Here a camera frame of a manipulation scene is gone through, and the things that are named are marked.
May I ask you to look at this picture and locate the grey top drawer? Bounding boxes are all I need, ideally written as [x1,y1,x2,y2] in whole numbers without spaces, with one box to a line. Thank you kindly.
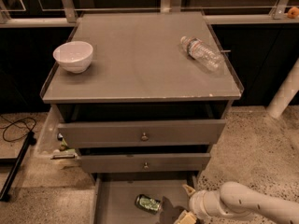
[58,119,225,148]

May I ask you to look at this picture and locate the round brass top knob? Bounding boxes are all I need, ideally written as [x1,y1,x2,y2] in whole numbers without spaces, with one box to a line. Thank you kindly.
[141,133,149,142]

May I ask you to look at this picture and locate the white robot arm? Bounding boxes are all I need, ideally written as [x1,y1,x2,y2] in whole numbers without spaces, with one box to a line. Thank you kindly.
[179,65,299,224]

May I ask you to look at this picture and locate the metal railing frame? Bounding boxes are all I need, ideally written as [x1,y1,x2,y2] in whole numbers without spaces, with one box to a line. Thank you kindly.
[0,0,299,28]

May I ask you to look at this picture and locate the crushed green soda can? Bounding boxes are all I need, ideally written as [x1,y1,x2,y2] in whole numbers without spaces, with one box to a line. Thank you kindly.
[135,194,162,214]

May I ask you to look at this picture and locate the grey drawer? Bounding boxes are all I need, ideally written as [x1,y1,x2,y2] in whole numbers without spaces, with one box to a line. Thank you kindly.
[78,153,210,173]
[91,172,197,224]
[58,119,225,148]

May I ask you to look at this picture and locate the small orange object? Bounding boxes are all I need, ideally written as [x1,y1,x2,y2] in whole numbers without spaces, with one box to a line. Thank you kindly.
[287,7,299,19]

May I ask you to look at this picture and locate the black floor cable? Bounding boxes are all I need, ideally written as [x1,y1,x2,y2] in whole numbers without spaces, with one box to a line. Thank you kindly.
[0,113,38,143]

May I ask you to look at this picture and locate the round brass knob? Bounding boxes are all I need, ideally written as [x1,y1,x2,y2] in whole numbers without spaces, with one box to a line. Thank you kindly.
[143,162,150,170]
[141,133,149,142]

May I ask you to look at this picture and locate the round brass middle knob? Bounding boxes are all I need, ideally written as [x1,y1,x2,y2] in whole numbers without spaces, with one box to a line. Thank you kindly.
[143,162,150,170]

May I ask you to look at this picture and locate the grey middle drawer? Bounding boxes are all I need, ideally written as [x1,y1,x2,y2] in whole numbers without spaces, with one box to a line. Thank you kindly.
[78,153,210,173]

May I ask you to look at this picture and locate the grey bottom drawer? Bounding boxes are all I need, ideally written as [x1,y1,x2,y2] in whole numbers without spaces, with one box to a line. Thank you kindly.
[91,172,197,224]

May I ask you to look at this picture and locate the white ceramic bowl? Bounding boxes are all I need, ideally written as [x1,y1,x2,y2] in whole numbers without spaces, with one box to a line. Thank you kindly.
[52,41,93,74]

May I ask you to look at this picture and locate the black metal stand leg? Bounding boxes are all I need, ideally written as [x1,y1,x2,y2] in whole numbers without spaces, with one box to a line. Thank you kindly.
[0,131,36,202]

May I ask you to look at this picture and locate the clear plastic water bottle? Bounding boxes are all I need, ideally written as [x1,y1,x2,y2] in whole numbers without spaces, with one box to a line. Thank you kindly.
[180,36,224,71]

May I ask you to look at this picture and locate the grey drawer cabinet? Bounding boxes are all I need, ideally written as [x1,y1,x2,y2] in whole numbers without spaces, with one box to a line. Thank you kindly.
[39,11,245,224]

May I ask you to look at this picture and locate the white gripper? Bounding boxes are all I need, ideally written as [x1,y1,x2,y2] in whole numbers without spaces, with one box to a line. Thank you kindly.
[174,184,223,224]

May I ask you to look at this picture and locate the clear acrylic side bin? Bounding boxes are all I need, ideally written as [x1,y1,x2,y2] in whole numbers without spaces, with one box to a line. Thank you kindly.
[35,109,77,160]

